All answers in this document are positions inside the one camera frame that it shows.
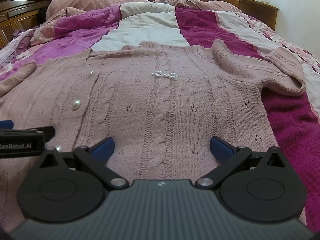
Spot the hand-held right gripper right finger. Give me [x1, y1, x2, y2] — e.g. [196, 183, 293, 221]
[195, 136, 287, 190]

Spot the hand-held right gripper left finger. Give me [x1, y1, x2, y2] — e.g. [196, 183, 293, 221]
[37, 136, 129, 190]

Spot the pink knit cardigan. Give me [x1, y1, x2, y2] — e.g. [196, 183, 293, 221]
[0, 39, 307, 233]

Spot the wooden headboard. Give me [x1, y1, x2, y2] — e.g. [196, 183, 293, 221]
[0, 0, 58, 49]

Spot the magenta patchwork quilt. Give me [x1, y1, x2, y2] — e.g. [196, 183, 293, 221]
[0, 2, 320, 235]

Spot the wooden bed side board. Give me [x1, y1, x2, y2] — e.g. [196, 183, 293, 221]
[204, 0, 279, 32]

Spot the dusty pink blanket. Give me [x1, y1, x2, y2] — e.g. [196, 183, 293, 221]
[46, 0, 243, 28]

